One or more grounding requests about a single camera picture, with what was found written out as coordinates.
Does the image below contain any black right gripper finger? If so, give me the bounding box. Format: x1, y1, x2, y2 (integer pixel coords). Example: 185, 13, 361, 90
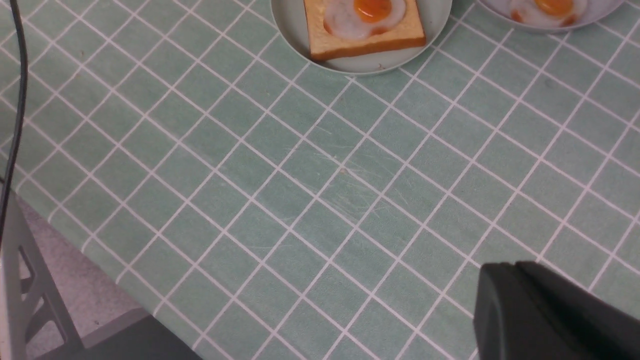
473, 260, 640, 360

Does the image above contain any toast slice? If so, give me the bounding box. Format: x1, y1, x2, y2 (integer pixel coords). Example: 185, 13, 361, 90
303, 0, 426, 62

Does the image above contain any fried egg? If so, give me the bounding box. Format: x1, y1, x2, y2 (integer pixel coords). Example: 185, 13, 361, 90
323, 0, 407, 40
509, 0, 589, 28

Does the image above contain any green plate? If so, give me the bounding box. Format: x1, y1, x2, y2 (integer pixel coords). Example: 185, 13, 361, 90
270, 0, 452, 76

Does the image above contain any grey metal stand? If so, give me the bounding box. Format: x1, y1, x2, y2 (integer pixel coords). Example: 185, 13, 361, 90
1, 191, 85, 360

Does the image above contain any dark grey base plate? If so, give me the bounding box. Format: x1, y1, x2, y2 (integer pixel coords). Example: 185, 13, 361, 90
38, 308, 201, 360

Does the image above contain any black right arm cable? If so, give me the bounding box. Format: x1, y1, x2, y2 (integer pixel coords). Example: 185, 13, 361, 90
0, 0, 29, 246

